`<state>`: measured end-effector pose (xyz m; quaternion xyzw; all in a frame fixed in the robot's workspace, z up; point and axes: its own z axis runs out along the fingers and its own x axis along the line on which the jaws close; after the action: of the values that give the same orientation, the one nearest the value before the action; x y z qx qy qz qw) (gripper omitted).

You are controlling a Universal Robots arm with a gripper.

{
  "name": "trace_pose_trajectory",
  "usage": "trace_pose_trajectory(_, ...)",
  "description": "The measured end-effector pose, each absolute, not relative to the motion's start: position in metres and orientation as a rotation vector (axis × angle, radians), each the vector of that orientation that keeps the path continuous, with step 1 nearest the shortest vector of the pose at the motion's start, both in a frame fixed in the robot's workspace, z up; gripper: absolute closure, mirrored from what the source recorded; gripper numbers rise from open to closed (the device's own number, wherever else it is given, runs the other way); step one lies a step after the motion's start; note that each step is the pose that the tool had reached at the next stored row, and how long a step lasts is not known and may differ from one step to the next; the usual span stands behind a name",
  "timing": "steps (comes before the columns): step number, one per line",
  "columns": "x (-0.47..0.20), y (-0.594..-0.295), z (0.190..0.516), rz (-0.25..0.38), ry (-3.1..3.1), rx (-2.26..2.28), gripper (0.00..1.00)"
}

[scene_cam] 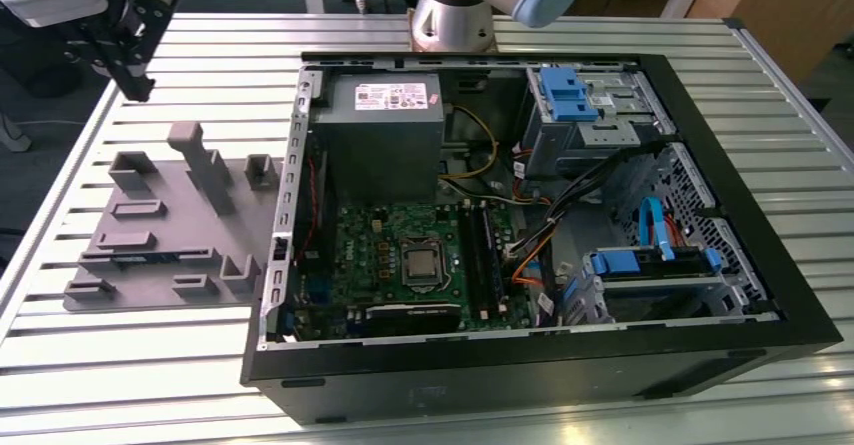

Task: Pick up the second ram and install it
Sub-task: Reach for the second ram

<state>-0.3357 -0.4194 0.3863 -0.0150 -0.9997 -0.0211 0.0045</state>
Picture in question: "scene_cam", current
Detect blue RAM stick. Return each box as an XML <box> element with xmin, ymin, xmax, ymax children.
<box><xmin>82</xmin><ymin>250</ymin><xmax>208</xmax><ymax>266</ymax></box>
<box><xmin>479</xmin><ymin>202</ymin><xmax>507</xmax><ymax>313</ymax></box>

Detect black RAM slot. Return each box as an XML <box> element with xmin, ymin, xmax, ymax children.
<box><xmin>464</xmin><ymin>201</ymin><xmax>487</xmax><ymax>317</ymax></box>
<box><xmin>472</xmin><ymin>201</ymin><xmax>493</xmax><ymax>316</ymax></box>
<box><xmin>457</xmin><ymin>201</ymin><xmax>479</xmax><ymax>317</ymax></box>

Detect black trash bin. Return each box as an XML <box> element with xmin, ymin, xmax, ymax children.
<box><xmin>0</xmin><ymin>24</ymin><xmax>85</xmax><ymax>99</ymax></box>

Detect grey stand foot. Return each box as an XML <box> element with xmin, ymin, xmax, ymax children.
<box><xmin>0</xmin><ymin>112</ymin><xmax>32</xmax><ymax>154</ymax></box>

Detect grey parts rack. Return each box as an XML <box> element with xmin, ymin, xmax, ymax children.
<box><xmin>61</xmin><ymin>122</ymin><xmax>285</xmax><ymax>312</ymax></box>

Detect grey power supply unit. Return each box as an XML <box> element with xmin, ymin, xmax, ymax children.
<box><xmin>310</xmin><ymin>72</ymin><xmax>447</xmax><ymax>205</ymax></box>

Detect green Dell motherboard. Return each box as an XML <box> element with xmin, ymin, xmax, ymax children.
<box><xmin>296</xmin><ymin>200</ymin><xmax>535</xmax><ymax>340</ymax></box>

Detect blue VGA port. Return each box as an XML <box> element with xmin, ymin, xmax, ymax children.
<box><xmin>309</xmin><ymin>274</ymin><xmax>333</xmax><ymax>309</ymax></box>

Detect black CPU socket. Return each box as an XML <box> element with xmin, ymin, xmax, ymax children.
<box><xmin>396</xmin><ymin>236</ymin><xmax>449</xmax><ymax>295</ymax></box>

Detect silver CPU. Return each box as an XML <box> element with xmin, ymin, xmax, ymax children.
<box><xmin>404</xmin><ymin>249</ymin><xmax>440</xmax><ymax>278</ymax></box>

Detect metal socket cover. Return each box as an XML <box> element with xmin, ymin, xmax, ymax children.
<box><xmin>397</xmin><ymin>244</ymin><xmax>447</xmax><ymax>286</ymax></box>

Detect blue drive carrier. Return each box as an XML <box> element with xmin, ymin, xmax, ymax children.
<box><xmin>539</xmin><ymin>67</ymin><xmax>601</xmax><ymax>122</ymax></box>

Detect black graphics card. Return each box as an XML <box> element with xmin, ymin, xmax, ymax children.
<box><xmin>345</xmin><ymin>300</ymin><xmax>463</xmax><ymax>337</ymax></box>

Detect hard disk in blue carrier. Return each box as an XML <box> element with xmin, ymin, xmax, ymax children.
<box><xmin>585</xmin><ymin>245</ymin><xmax>723</xmax><ymax>281</ymax></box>

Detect black PC case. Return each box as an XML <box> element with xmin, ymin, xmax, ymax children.
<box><xmin>237</xmin><ymin>50</ymin><xmax>843</xmax><ymax>425</ymax></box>

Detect wooden cabinet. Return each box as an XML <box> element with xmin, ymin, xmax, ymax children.
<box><xmin>689</xmin><ymin>0</ymin><xmax>854</xmax><ymax>96</ymax></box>

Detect grey metal disk bay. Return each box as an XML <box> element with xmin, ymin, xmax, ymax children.
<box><xmin>559</xmin><ymin>264</ymin><xmax>782</xmax><ymax>326</ymax></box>

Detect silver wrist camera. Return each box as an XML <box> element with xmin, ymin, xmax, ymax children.
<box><xmin>0</xmin><ymin>0</ymin><xmax>109</xmax><ymax>29</ymax></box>

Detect yellow power wire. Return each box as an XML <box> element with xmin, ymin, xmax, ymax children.
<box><xmin>436</xmin><ymin>104</ymin><xmax>500</xmax><ymax>182</ymax></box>

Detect black cable bundle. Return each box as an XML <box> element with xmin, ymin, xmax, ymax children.
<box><xmin>512</xmin><ymin>142</ymin><xmax>668</xmax><ymax>266</ymax></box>

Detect orange SATA wire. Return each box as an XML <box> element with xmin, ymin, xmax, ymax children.
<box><xmin>509</xmin><ymin>232</ymin><xmax>559</xmax><ymax>286</ymax></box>

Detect blue SATA wire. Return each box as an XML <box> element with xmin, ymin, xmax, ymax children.
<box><xmin>636</xmin><ymin>195</ymin><xmax>676</xmax><ymax>262</ymax></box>

